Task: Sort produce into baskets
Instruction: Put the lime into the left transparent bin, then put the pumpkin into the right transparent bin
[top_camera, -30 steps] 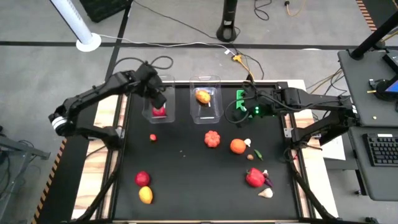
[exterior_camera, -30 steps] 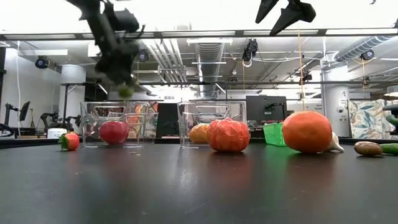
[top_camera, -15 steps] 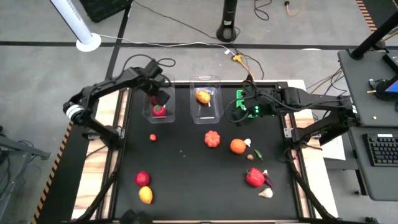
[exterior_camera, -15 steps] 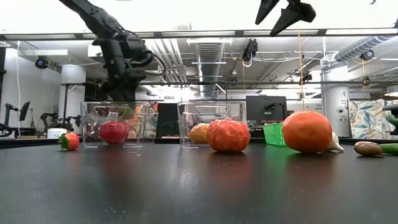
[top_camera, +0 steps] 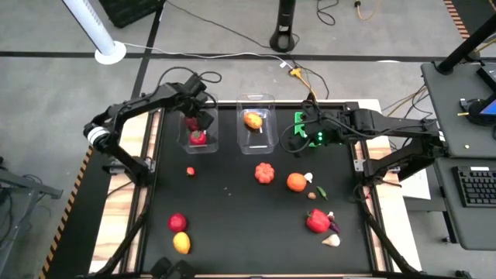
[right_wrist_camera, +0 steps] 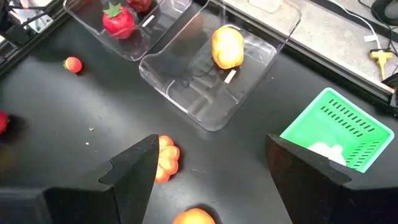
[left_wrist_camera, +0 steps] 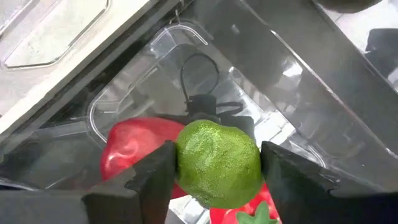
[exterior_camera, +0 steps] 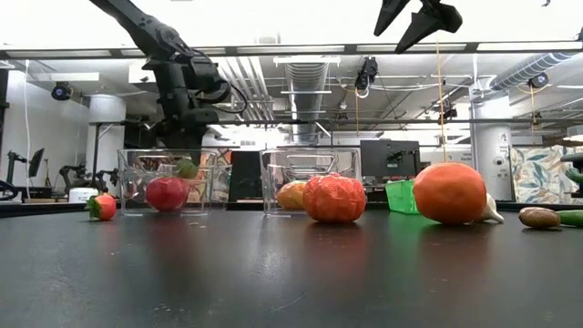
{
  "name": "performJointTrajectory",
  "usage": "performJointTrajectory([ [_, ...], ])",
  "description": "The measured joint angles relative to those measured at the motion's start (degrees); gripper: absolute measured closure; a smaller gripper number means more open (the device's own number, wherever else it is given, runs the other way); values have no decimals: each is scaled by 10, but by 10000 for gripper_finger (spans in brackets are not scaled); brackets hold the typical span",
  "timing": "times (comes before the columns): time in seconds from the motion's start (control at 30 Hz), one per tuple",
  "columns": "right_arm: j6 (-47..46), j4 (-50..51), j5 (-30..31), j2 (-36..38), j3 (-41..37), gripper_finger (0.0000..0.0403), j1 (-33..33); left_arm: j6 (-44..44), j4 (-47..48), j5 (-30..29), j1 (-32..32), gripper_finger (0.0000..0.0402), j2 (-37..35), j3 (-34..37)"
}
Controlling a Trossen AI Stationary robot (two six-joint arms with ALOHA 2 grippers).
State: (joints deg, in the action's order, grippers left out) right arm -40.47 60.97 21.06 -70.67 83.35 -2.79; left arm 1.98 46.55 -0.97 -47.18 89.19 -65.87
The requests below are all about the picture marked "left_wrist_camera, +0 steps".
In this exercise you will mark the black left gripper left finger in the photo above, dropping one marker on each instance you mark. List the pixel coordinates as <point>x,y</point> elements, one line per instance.
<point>140,202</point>

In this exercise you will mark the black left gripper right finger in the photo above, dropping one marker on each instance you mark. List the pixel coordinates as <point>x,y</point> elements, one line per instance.
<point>311,205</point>

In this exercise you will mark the red toy strawberry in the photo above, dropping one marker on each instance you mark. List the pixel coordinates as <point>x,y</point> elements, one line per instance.
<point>224,217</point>

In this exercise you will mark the green toy lime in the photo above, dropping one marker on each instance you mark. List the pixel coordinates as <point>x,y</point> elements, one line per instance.
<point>217,161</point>

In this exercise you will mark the clear plastic bin white label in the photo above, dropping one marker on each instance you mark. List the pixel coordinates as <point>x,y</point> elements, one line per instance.
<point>348,31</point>

